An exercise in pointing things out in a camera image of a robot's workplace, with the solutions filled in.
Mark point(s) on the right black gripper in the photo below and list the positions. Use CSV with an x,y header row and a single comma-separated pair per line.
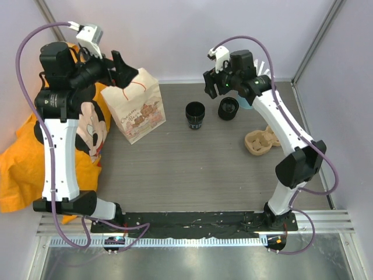
x,y
211,78

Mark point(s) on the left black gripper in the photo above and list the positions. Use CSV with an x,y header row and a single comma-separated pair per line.
x,y
125,74

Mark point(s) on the white paper takeout bag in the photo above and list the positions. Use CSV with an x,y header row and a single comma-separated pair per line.
x,y
138,109

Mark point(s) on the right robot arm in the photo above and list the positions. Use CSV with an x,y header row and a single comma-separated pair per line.
x,y
303,156

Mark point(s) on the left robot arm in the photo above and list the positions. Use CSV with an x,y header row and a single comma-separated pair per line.
x,y
59,106

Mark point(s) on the lidded black coffee cup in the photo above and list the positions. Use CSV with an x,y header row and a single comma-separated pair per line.
x,y
228,108

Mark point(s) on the open black coffee cup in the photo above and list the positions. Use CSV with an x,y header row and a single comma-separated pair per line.
x,y
195,113

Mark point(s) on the light blue straw holder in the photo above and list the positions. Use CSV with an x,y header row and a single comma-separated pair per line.
x,y
243,103

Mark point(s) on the wrapped white straw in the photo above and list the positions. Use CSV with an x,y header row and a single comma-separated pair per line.
x,y
259,65

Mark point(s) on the bottom pulp cup carrier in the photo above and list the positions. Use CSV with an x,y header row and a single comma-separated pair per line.
x,y
260,142

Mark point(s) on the orange mickey mouse bag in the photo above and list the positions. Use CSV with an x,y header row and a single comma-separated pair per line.
x,y
22,164

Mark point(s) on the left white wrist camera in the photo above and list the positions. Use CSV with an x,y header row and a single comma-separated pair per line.
x,y
88,36

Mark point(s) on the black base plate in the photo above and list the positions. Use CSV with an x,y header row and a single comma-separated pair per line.
x,y
198,225

